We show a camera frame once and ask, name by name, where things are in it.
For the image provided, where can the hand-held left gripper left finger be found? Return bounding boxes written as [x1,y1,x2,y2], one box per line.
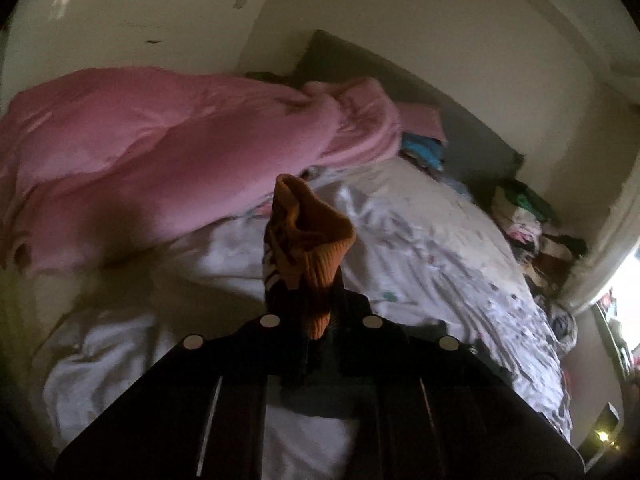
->
[55,304,307,480]

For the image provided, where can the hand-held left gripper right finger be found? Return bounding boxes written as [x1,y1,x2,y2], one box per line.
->
[324,269,587,480]

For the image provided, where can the orange striped sock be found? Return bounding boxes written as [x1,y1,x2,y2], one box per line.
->
[262,174,357,341]

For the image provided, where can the pile of loose clothes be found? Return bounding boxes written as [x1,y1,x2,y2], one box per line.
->
[492,180,590,356]

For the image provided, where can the white printed duvet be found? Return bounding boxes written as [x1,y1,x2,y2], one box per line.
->
[42,160,576,480]

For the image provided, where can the window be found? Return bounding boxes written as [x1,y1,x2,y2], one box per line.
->
[592,240,640,386]

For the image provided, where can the pink blanket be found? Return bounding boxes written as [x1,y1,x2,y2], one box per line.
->
[0,67,403,278]

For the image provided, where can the blue garment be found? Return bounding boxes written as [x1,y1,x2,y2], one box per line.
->
[402,132,471,196]

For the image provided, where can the grey headboard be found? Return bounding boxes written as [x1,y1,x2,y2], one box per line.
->
[287,29,526,206]

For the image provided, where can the pink pillow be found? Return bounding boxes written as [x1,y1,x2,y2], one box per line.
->
[397,102,447,142]

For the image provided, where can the cream wardrobe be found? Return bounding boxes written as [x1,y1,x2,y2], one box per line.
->
[0,0,291,106]

